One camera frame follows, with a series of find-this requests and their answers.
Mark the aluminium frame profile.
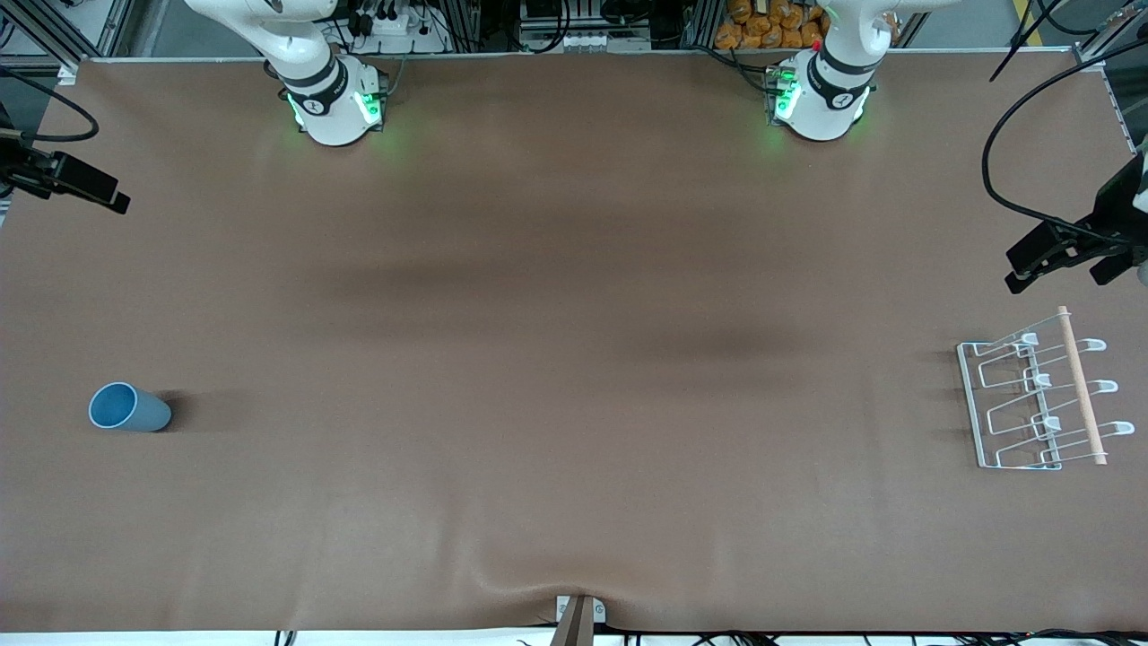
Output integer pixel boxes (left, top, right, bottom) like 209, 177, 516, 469
0, 0, 137, 86

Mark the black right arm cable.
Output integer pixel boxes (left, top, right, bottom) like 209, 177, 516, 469
0, 65, 100, 144

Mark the white wire cup rack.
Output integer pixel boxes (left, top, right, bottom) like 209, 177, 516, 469
956, 306, 1135, 471

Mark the light blue plastic cup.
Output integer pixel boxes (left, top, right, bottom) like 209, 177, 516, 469
88, 381, 172, 433

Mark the table edge bracket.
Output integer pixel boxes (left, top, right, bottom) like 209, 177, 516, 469
552, 595, 607, 646

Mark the white terminal block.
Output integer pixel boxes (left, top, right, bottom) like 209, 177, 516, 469
561, 31, 633, 53

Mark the white power strip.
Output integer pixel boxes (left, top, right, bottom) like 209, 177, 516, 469
354, 9, 422, 39

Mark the pile of orange objects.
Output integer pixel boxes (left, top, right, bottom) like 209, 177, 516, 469
715, 0, 826, 51

